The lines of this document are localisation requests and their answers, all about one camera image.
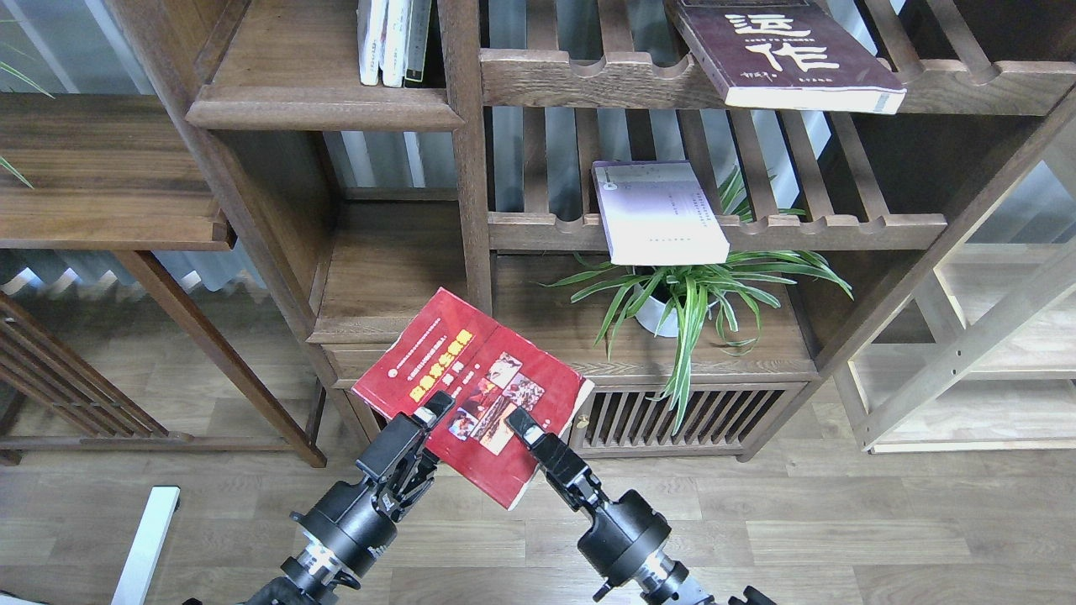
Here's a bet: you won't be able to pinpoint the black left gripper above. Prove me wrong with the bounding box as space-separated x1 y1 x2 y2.
293 391 455 573

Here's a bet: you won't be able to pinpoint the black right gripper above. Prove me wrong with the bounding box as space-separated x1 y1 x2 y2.
507 408 670 581

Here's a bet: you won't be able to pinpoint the red paperback book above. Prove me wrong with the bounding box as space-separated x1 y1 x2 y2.
352 290 594 509

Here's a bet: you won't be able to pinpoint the dark maroon Chinese book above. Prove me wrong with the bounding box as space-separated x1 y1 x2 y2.
665 1 906 114

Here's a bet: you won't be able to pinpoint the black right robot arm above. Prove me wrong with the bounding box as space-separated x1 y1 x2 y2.
507 408 714 604

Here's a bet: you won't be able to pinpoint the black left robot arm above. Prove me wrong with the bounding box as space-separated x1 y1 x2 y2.
249 392 454 604

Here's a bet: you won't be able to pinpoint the light wooden shelf unit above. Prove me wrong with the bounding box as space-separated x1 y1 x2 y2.
834 131 1075 453

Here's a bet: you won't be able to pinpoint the white plant pot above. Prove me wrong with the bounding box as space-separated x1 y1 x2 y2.
631 284 718 338

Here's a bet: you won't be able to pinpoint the green spider plant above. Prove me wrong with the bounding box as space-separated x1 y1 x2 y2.
542 168 855 434

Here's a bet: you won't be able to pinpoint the pale lilac paperback book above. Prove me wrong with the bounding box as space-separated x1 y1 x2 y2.
593 160 730 266

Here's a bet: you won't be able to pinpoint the dark wooden bookshelf cabinet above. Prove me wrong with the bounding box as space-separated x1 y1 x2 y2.
108 0 1076 472

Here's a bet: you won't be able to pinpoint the white flat bar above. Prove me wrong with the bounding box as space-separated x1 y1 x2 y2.
111 486 181 604

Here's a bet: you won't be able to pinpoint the white upright book middle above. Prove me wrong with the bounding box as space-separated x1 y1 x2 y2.
380 0 411 87

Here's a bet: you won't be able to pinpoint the white upright book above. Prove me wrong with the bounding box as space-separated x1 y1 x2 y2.
355 0 388 86
380 0 411 87

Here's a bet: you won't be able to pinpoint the dark wooden side table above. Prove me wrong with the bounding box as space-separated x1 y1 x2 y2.
1 92 326 468

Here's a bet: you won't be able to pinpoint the white upright book left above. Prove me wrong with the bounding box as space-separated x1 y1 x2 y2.
355 0 388 86

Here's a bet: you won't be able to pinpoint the dark spine upright book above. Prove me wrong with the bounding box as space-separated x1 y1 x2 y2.
404 0 433 87

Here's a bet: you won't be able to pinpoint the green leaves at left edge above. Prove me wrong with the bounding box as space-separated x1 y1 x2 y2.
1 39 56 189

